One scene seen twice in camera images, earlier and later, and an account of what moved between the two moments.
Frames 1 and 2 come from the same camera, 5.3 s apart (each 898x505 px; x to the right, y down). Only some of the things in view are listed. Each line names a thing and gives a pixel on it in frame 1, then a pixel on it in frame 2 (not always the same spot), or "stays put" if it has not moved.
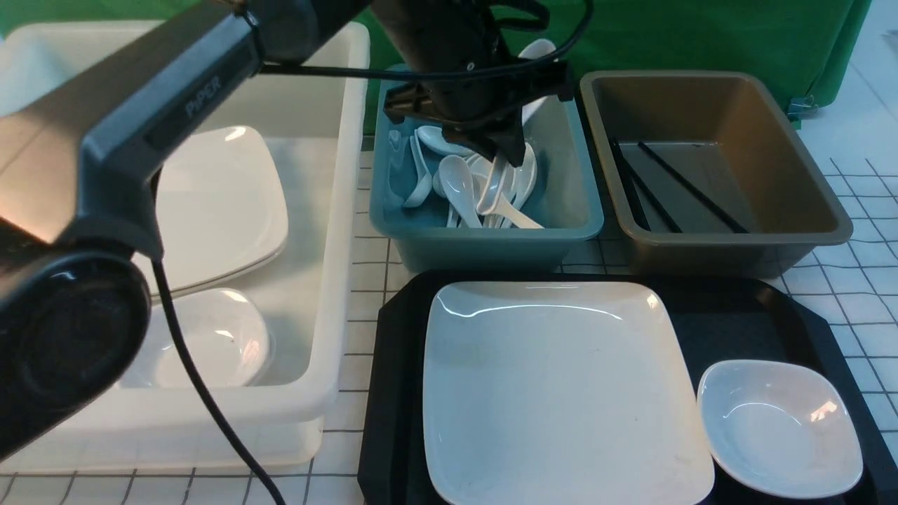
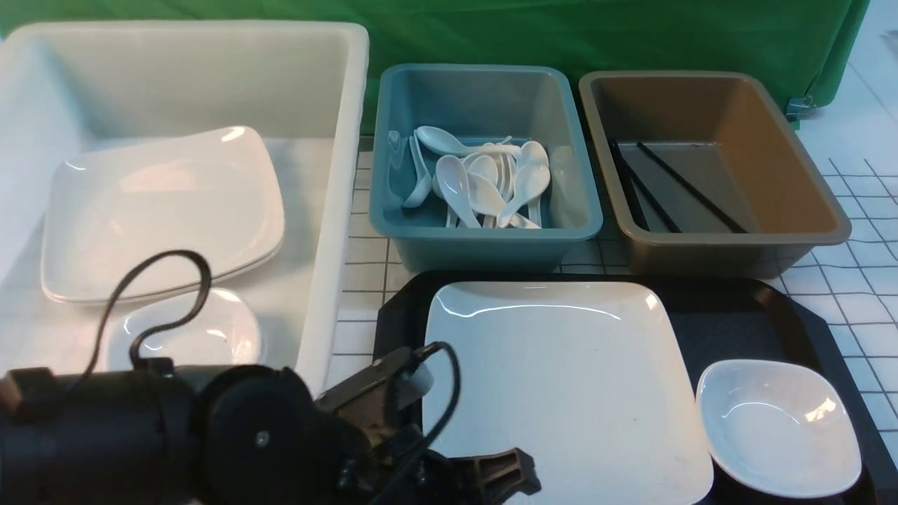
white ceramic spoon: [539, 50] -> [530, 180]
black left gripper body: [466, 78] -> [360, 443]
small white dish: [781, 429] stays put
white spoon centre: [453, 179] stays put
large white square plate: [558, 393] stays put
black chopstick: [734, 225] stays put
